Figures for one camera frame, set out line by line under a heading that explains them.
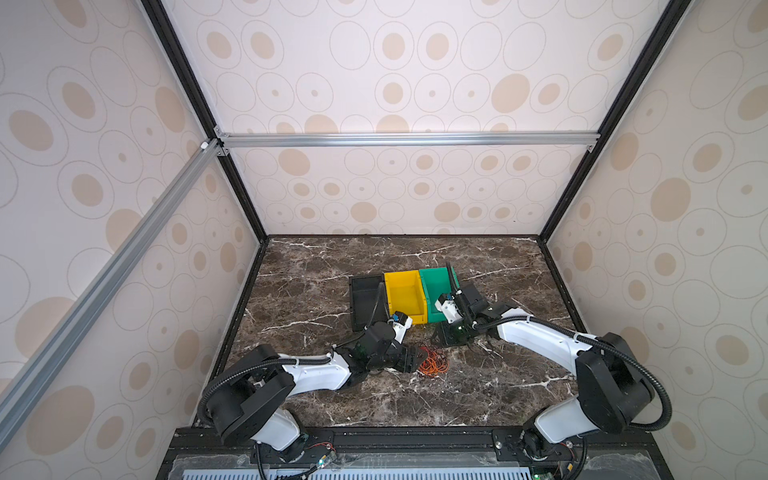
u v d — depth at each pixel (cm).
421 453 73
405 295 101
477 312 67
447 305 81
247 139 90
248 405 43
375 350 67
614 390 44
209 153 85
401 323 76
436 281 96
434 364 81
